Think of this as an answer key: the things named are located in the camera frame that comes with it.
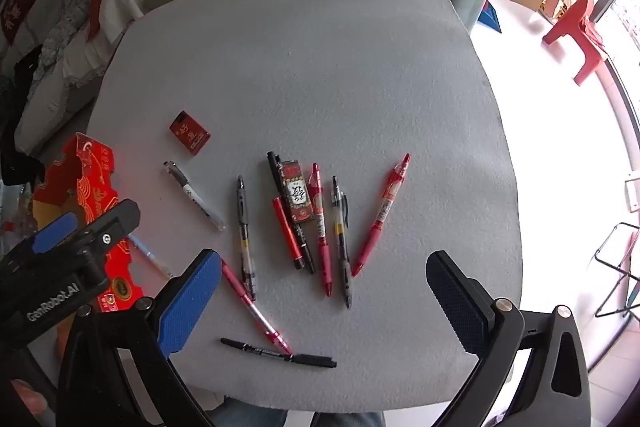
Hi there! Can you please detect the red marker pen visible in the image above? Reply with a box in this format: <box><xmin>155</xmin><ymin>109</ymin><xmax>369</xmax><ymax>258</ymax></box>
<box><xmin>272</xmin><ymin>197</ymin><xmax>306</xmax><ymax>270</ymax></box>

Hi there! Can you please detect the white marker pen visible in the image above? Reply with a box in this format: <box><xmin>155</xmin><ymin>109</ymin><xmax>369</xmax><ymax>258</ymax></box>
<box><xmin>163</xmin><ymin>161</ymin><xmax>227</xmax><ymax>232</ymax></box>

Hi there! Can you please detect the blue plastic object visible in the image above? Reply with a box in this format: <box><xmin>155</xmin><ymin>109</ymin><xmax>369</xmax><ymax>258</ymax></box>
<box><xmin>477</xmin><ymin>0</ymin><xmax>502</xmax><ymax>32</ymax></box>

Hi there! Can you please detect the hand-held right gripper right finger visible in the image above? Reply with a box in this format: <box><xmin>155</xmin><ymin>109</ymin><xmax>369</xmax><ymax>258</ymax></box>
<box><xmin>426</xmin><ymin>250</ymin><xmax>592</xmax><ymax>427</ymax></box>

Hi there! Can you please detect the decorated black red box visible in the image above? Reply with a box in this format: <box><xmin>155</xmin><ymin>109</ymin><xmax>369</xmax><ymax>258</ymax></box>
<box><xmin>276</xmin><ymin>160</ymin><xmax>315</xmax><ymax>225</ymax></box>

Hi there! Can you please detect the pink grip clear pen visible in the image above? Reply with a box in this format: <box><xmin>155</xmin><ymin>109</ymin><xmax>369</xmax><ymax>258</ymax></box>
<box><xmin>220</xmin><ymin>259</ymin><xmax>293</xmax><ymax>356</ymax></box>

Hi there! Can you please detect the red gel pen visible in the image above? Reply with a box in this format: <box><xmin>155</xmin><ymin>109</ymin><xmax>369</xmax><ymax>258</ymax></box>
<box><xmin>306</xmin><ymin>163</ymin><xmax>335</xmax><ymax>298</ymax></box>
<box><xmin>351</xmin><ymin>153</ymin><xmax>412</xmax><ymax>278</ymax></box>

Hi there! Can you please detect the small white box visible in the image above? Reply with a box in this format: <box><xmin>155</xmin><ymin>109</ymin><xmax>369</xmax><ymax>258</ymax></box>
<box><xmin>624</xmin><ymin>174</ymin><xmax>640</xmax><ymax>210</ymax></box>

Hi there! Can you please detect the black folding chair frame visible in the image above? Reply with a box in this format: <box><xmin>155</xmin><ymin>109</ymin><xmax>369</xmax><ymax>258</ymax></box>
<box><xmin>594</xmin><ymin>222</ymin><xmax>640</xmax><ymax>319</ymax></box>

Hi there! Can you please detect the dark red cushion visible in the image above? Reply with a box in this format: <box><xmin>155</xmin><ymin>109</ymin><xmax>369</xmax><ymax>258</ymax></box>
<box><xmin>0</xmin><ymin>0</ymin><xmax>43</xmax><ymax>45</ymax></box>

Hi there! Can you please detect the black marker pen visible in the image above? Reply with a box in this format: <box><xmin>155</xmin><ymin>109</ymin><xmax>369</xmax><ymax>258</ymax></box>
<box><xmin>220</xmin><ymin>338</ymin><xmax>337</xmax><ymax>369</ymax></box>
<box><xmin>266</xmin><ymin>151</ymin><xmax>317</xmax><ymax>275</ymax></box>

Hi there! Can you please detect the small red box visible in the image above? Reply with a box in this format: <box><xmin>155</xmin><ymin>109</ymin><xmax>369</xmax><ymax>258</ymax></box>
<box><xmin>169</xmin><ymin>111</ymin><xmax>211</xmax><ymax>156</ymax></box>

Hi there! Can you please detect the light blue pen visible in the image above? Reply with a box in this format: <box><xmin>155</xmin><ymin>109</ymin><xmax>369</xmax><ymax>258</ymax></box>
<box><xmin>127</xmin><ymin>234</ymin><xmax>173</xmax><ymax>279</ymax></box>

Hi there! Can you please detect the black gel pen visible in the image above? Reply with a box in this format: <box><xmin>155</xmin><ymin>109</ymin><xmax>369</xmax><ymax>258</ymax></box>
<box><xmin>331</xmin><ymin>176</ymin><xmax>353</xmax><ymax>309</ymax></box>

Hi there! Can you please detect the white fringed sofa blanket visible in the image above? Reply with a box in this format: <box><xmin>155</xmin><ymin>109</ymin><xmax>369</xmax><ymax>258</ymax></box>
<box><xmin>15</xmin><ymin>0</ymin><xmax>201</xmax><ymax>152</ymax></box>

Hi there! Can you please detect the person's left hand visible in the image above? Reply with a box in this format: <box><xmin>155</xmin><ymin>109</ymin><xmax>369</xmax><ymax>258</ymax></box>
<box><xmin>10</xmin><ymin>379</ymin><xmax>49</xmax><ymax>414</ymax></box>

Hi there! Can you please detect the grey gel pen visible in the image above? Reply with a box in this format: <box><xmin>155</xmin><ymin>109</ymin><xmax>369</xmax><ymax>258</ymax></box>
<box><xmin>236</xmin><ymin>175</ymin><xmax>257</xmax><ymax>303</ymax></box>

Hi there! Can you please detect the red cardboard box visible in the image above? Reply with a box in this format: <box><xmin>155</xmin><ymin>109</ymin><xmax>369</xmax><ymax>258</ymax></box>
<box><xmin>30</xmin><ymin>132</ymin><xmax>146</xmax><ymax>313</ymax></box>

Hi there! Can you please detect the red plastic stool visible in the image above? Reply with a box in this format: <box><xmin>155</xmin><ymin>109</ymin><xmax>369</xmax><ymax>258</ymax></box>
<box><xmin>542</xmin><ymin>0</ymin><xmax>608</xmax><ymax>86</ymax></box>

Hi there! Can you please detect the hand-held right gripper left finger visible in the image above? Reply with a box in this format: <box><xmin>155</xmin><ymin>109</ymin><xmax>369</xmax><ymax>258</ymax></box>
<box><xmin>57</xmin><ymin>248</ymin><xmax>223</xmax><ymax>427</ymax></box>

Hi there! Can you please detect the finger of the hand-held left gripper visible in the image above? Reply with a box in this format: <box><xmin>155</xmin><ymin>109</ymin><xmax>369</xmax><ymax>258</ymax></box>
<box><xmin>0</xmin><ymin>212</ymin><xmax>81</xmax><ymax>269</ymax></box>
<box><xmin>74</xmin><ymin>199</ymin><xmax>142</xmax><ymax>259</ymax></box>

